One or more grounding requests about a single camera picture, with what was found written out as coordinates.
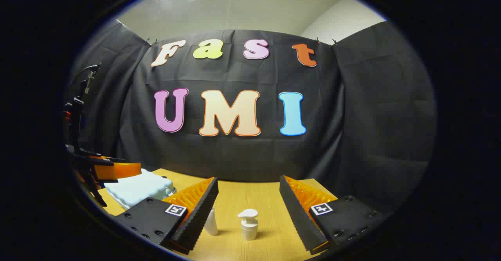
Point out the black backdrop cloth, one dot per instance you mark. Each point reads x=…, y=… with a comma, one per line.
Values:
x=235, y=155

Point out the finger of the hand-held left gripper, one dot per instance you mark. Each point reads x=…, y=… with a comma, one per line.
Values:
x=117, y=171

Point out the white skin care tube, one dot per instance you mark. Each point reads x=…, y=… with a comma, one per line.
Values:
x=211, y=224

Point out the white pump bottle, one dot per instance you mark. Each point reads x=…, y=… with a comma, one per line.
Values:
x=249, y=229

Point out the light blue suitcase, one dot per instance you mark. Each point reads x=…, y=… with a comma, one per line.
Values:
x=137, y=188

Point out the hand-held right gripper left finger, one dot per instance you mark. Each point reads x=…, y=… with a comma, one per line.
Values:
x=203, y=210

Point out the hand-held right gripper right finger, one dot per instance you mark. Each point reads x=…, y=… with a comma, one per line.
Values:
x=295, y=214

